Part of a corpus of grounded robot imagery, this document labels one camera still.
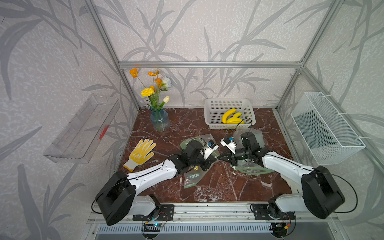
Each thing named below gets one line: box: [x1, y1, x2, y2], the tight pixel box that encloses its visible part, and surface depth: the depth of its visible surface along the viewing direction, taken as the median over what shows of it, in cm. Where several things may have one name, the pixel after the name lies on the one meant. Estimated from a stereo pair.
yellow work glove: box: [123, 138, 157, 172], surface depth 96 cm
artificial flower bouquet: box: [129, 68, 172, 111], surface depth 96 cm
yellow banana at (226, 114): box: [222, 108, 237, 124], surface depth 117 cm
